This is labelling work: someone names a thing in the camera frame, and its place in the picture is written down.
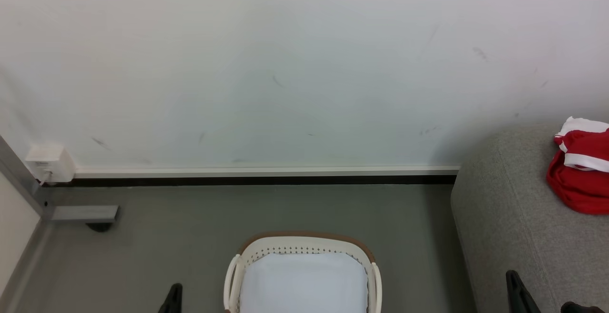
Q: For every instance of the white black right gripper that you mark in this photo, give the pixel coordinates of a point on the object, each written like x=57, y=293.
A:
x=583, y=308

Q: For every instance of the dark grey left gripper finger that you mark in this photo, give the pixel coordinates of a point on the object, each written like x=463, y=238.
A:
x=173, y=299

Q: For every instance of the red and white clothes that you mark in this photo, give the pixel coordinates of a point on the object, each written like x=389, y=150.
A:
x=580, y=180

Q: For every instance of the grey fabric sofa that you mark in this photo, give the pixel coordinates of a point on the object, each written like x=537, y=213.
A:
x=514, y=218

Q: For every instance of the black round floor foot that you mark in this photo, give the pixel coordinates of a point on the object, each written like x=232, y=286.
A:
x=99, y=226

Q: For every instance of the grey metal foot bar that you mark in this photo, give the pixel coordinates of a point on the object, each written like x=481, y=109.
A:
x=84, y=213

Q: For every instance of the white laundry basket brown rim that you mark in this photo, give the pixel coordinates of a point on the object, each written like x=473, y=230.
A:
x=304, y=256

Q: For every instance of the white wall trim strip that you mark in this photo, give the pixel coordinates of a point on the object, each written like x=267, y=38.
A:
x=266, y=171

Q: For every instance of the white wall socket box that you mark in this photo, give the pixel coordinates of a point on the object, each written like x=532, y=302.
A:
x=50, y=161

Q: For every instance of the grey metal partition frame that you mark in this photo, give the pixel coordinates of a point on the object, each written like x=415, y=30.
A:
x=21, y=180

